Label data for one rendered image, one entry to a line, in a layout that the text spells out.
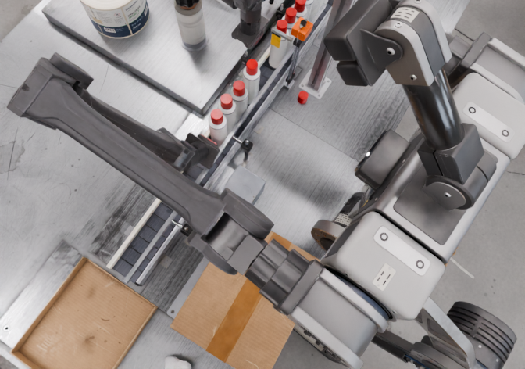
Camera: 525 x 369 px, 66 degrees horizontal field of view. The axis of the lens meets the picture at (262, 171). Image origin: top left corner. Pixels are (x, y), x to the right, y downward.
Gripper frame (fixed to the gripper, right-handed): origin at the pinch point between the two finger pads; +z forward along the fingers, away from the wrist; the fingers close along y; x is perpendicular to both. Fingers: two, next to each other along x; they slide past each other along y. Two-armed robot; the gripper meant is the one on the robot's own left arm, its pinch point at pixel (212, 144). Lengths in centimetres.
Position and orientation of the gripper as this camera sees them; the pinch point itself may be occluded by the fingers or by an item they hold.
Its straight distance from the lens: 123.0
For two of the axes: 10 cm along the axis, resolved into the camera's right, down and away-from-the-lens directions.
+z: 2.9, -2.8, 9.2
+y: -8.4, -5.3, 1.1
